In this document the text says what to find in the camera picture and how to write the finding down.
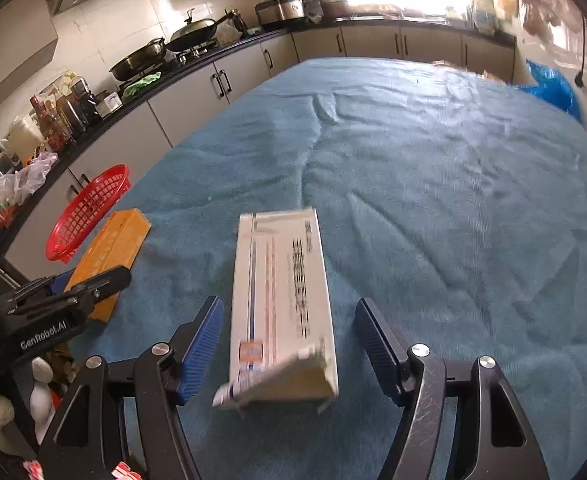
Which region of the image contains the red label sauce bottle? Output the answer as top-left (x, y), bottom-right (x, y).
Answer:
top-left (31, 95), bottom-right (67, 154)

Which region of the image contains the brown pot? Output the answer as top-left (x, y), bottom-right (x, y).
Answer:
top-left (318, 0), bottom-right (349, 19)

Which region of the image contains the gas stove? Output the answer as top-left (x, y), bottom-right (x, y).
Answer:
top-left (170, 42), bottom-right (224, 66)

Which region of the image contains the green cloth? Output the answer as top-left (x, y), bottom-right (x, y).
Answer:
top-left (122, 72), bottom-right (163, 99)

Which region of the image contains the lidded black wok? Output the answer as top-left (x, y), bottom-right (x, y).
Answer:
top-left (166, 8), bottom-right (245, 54)

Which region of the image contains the plastic bag with groceries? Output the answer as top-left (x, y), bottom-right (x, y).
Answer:
top-left (0, 172), bottom-right (22, 221)

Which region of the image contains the steel electric cooker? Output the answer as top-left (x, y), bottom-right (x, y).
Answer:
top-left (254, 0), bottom-right (307, 29)

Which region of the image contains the blue tablecloth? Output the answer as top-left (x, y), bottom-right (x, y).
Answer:
top-left (68, 57), bottom-right (587, 480)

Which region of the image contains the clear plastic bag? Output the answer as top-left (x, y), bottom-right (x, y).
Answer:
top-left (16, 152), bottom-right (59, 197)

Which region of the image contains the orange cardboard box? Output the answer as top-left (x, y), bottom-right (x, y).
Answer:
top-left (64, 208), bottom-right (152, 323)

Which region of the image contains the small white box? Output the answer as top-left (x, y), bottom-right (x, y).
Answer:
top-left (96, 91), bottom-right (124, 117)

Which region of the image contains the dark oil bottle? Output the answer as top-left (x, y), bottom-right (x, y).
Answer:
top-left (56, 91), bottom-right (82, 135)

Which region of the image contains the blue plastic bag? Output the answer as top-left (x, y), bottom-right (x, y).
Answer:
top-left (518, 59), bottom-right (582, 122)

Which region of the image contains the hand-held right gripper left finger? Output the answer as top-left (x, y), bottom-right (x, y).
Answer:
top-left (38, 296), bottom-right (224, 480)

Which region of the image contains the black frying pan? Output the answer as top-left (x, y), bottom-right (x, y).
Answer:
top-left (109, 37), bottom-right (167, 82)

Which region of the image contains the red plastic mesh basket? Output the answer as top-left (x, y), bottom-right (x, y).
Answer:
top-left (46, 163), bottom-right (132, 264)

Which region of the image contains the white cardboard box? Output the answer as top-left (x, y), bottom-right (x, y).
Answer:
top-left (212, 206), bottom-right (340, 415)

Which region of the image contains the large grey wall cabinet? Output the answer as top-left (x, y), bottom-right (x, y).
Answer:
top-left (0, 0), bottom-right (59, 117)

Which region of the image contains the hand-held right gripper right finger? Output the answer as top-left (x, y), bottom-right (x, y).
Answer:
top-left (356, 299), bottom-right (549, 480)

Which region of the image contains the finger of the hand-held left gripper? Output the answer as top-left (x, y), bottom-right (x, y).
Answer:
top-left (3, 269), bottom-right (81, 311)
top-left (68, 266), bottom-right (132, 319)

